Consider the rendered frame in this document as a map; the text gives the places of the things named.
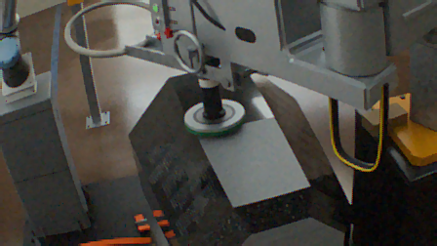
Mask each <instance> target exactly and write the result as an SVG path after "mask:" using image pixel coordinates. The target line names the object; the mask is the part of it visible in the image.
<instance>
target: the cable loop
mask: <svg viewBox="0 0 437 246"><path fill-rule="evenodd" d="M380 88H381V100H380V104H379V139H378V152H377V159H376V161H375V163H374V164H369V163H365V162H363V161H361V160H360V161H358V160H357V159H356V158H353V157H352V156H350V155H349V154H347V153H346V152H345V151H344V149H343V148H342V145H341V143H340V134H339V125H338V101H337V100H334V99H332V98H330V97H329V115H330V129H331V141H332V145H333V148H334V152H335V153H336V156H337V157H338V159H339V160H340V161H342V162H343V163H344V164H345V165H348V166H349V167H350V168H353V169H355V170H357V171H360V172H362V173H366V174H372V173H375V172H377V171H379V170H380V169H381V166H382V165H383V162H384V158H385V154H386V150H387V139H388V113H389V83H388V82H386V83H385V84H383V85H382V86H381V87H380Z"/></svg>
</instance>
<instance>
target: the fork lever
mask: <svg viewBox="0 0 437 246"><path fill-rule="evenodd" d="M145 39H147V40H148V41H149V43H148V45H147V46H145V47H141V48H140V47H138V46H132V45H129V44H125V47H126V48H125V49H127V50H128V54H127V56H128V57H134V58H136V59H141V60H144V61H147V62H153V63H156V64H162V65H165V66H166V67H169V68H171V67H172V68H175V69H178V70H180V71H183V72H186V71H185V70H183V69H182V68H181V65H179V63H178V61H177V60H176V58H174V57H171V56H169V55H167V56H166V55H164V53H163V46H162V42H161V41H159V40H158V39H157V38H156V36H154V35H146V37H145ZM234 67H236V68H238V69H242V70H245V71H241V72H236V71H235V76H236V83H237V88H238V89H241V90H243V89H245V84H244V79H245V78H247V77H248V76H250V75H252V74H253V73H257V74H260V75H264V76H268V74H265V73H262V72H259V71H256V70H254V69H251V68H248V67H246V66H244V65H241V64H238V63H234ZM195 75H198V76H200V77H203V78H207V79H213V80H215V81H218V82H221V83H222V86H223V87H224V88H225V90H226V89H228V88H230V82H229V81H228V80H227V79H222V73H221V67H217V66H214V65H211V64H208V63H205V66H204V69H203V70H202V71H201V72H200V73H198V74H195Z"/></svg>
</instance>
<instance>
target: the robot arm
mask: <svg viewBox="0 0 437 246"><path fill-rule="evenodd" d="M18 3H19V0H1V1H0V68H1V70H2V78H3V80H4V83H5V84H6V85H7V86H8V87H10V88H13V89H14V88H17V87H19V86H21V85H22V84H23V83H24V82H25V81H26V79H27V78H28V75H29V71H30V65H29V62H28V60H27V58H26V57H24V56H23V55H22V52H21V50H20V38H19V32H18V30H19V28H18V26H19V16H18V14H17V10H18Z"/></svg>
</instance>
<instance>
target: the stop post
mask: <svg viewBox="0 0 437 246"><path fill-rule="evenodd" d="M67 1H68V7H69V6H72V7H71V9H72V14H73V15H72V16H75V15H76V14H77V13H78V12H80V11H81V10H83V5H82V4H83V2H84V0H67ZM84 20H85V19H84V15H83V16H82V17H80V18H79V19H78V20H76V22H75V23H74V28H75V33H76V34H75V36H76V41H77V46H78V45H79V46H80V47H82V48H84V49H89V45H88V40H87V38H88V37H87V32H86V26H85V22H84ZM78 55H79V57H80V59H79V60H80V62H81V63H80V65H81V68H82V69H81V70H82V74H83V79H84V85H85V91H86V94H87V100H88V103H89V109H90V111H91V116H88V117H87V118H86V130H90V129H94V128H97V127H100V126H107V125H109V112H106V113H101V112H100V108H99V100H98V93H97V90H96V84H95V78H94V75H93V73H94V72H93V69H92V63H91V57H88V56H87V57H85V56H83V55H80V54H78Z"/></svg>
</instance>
